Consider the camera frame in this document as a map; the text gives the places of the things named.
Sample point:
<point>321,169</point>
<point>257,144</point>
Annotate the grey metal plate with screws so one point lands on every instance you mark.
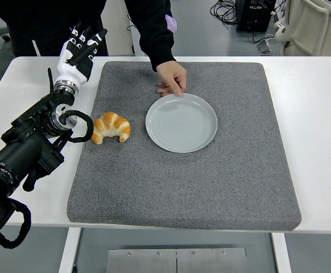
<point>177,260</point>

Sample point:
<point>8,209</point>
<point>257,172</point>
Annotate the round grey plate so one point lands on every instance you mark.
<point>179,125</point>

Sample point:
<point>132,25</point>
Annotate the cream coloured machine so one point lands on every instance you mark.
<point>316,25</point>

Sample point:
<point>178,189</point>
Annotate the purple cloth piece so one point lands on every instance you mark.
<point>171,22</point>

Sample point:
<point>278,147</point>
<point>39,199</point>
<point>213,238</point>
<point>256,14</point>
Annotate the grey felt mat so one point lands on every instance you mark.
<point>182,185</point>

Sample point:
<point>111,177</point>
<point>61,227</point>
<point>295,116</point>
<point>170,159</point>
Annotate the person's hand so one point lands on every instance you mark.
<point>174,75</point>

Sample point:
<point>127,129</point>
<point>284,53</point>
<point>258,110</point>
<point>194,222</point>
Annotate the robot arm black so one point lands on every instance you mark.
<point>20,148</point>

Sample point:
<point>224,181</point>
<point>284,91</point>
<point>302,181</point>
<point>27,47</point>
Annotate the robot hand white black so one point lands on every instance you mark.
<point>71,71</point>

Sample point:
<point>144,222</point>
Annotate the black equipment box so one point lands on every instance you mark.
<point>253,17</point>

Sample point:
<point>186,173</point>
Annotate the person's forearm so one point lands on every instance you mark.
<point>154,34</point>

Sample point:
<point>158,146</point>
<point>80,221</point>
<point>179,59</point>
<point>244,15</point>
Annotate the white table leg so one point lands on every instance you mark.
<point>68,250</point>
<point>282,253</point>

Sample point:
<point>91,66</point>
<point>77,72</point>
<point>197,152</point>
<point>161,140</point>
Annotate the grey floor pedal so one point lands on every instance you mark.
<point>263,47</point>

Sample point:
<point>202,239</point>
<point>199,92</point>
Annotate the golden brown croissant bread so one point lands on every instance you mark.
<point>111,125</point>

